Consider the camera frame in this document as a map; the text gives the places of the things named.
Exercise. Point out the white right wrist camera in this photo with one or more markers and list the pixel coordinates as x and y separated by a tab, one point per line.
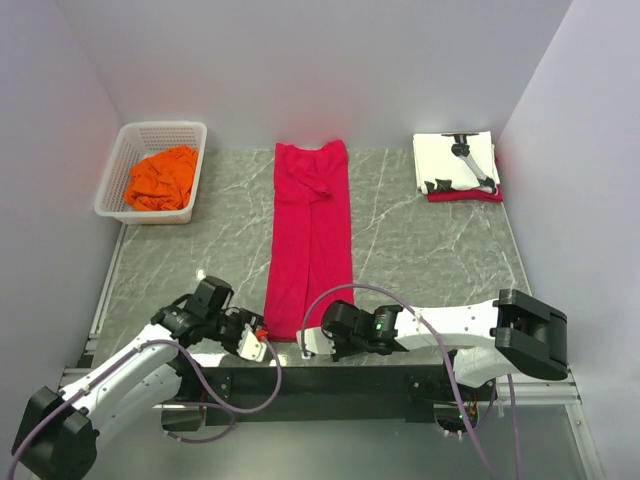
314	341

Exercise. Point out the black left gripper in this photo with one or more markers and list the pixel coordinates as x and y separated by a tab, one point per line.
246	316

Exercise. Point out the folded white printed t shirt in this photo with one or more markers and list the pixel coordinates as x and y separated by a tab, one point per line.
455	162

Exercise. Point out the folded red t shirt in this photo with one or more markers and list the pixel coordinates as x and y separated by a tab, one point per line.
465	196

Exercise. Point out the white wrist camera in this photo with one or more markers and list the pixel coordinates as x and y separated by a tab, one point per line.
314	341
252	345

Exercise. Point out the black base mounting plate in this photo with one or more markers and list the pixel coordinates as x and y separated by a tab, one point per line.
410	393

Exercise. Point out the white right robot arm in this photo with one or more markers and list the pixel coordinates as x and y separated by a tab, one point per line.
514	333

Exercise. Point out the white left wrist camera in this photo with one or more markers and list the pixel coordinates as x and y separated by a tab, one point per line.
252	345

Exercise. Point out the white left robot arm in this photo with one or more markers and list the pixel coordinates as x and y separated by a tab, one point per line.
61	431

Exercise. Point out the crimson red t shirt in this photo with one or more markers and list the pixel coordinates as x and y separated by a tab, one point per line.
311	239

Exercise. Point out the orange t shirt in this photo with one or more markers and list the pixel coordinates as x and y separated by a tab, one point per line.
164	181

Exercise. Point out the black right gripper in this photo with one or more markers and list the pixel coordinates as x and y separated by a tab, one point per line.
341	351

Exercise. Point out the white plastic laundry basket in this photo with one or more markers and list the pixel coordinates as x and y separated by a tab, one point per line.
135	143

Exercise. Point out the aluminium extrusion rail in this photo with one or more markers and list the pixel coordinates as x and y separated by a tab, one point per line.
528	390

